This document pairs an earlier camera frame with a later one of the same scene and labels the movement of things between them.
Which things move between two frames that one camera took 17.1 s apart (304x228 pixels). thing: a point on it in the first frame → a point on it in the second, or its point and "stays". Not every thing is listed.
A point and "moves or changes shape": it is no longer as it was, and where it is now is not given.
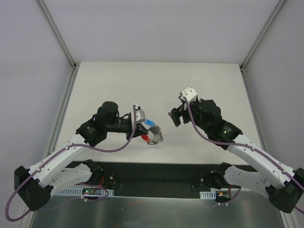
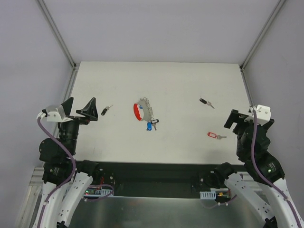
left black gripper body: x=137 y=130 → x=76 y=118
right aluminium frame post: x=262 y=34 stays
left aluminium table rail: x=59 y=120 stays
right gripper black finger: x=175 y=113 → x=235 y=117
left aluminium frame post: x=57 y=33 stays
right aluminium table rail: x=252 y=107 stays
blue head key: x=149 y=122 moves or changes shape
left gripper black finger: x=142 y=130 → x=67 y=105
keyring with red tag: x=155 y=129 → x=143 y=110
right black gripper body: x=180 y=113 → x=239 y=122
